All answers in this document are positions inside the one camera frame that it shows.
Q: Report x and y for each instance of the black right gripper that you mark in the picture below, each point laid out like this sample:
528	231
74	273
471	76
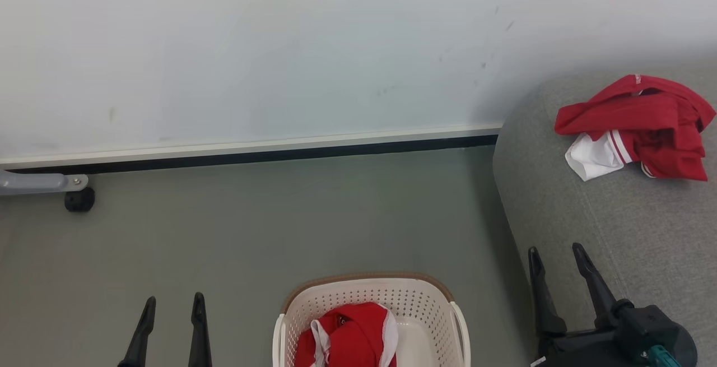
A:
633	339

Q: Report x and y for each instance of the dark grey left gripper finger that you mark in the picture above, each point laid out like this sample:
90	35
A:
140	339
199	339

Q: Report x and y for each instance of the red white striped garment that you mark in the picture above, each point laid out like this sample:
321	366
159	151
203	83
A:
644	115

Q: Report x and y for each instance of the cream perforated plastic laundry basket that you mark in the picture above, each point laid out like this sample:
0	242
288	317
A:
425	311

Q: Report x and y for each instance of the red garment in basket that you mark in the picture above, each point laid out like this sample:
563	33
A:
353	333

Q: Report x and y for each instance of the grey fabric sofa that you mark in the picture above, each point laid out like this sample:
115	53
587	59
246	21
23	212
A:
644	232

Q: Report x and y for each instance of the black caster wheel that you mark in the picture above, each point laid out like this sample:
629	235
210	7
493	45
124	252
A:
79	200

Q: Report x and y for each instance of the grey metal furniture leg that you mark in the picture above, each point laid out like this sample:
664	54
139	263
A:
33	183

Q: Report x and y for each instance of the white and black baseboard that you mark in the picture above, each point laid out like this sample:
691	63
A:
252	149

